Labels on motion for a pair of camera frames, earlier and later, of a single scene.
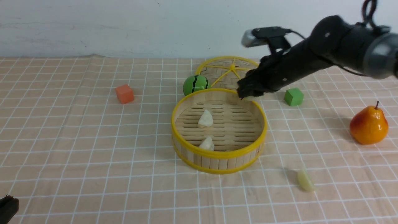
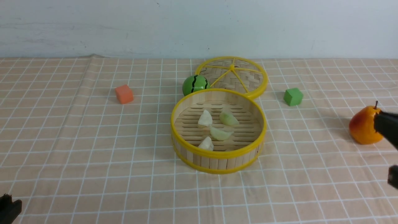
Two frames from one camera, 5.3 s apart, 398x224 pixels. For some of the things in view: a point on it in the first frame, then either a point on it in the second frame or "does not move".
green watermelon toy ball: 193,83 does not move
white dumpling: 207,144 does not move
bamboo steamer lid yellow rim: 225,72 does not move
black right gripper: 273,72 to 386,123
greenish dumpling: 304,181 to 220,134
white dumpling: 205,120 does not move
